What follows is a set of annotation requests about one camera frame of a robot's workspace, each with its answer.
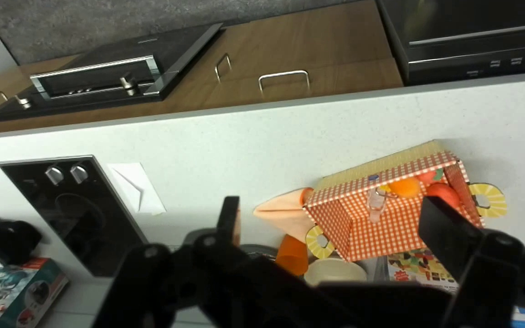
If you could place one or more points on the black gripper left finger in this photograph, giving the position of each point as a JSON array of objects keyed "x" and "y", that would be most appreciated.
[{"x": 229, "y": 219}]

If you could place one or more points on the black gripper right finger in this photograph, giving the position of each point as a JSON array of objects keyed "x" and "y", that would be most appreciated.
[{"x": 451, "y": 234}]

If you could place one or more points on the wooden base cabinet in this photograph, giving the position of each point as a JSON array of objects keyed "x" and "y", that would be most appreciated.
[{"x": 336, "y": 55}]

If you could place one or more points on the red toy fruit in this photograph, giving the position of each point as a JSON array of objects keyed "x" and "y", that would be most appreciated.
[{"x": 445, "y": 193}]

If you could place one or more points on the orange toy fruit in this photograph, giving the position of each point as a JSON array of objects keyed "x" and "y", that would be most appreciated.
[{"x": 405, "y": 186}]

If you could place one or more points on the orange checkered cardboard box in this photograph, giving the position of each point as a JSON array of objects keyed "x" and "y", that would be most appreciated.
[{"x": 384, "y": 230}]

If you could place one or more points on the orange plastic cup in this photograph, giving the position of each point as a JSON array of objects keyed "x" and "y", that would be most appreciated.
[{"x": 291, "y": 255}]

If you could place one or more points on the white toy piece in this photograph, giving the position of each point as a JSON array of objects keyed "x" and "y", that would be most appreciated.
[{"x": 376, "y": 204}]

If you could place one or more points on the cream bowl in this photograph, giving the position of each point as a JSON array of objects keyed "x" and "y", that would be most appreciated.
[{"x": 334, "y": 272}]

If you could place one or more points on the black cooktop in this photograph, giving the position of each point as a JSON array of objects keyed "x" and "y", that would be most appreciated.
[{"x": 81, "y": 219}]

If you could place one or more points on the black built-in oven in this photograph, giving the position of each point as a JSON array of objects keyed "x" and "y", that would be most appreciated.
[{"x": 110, "y": 70}]

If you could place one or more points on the black oven front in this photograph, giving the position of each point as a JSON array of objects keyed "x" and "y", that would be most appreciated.
[{"x": 469, "y": 37}]

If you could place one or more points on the black pouch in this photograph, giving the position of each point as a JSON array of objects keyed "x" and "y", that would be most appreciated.
[{"x": 8, "y": 239}]

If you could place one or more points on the teal printed box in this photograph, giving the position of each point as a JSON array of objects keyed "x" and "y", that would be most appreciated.
[{"x": 8, "y": 294}]

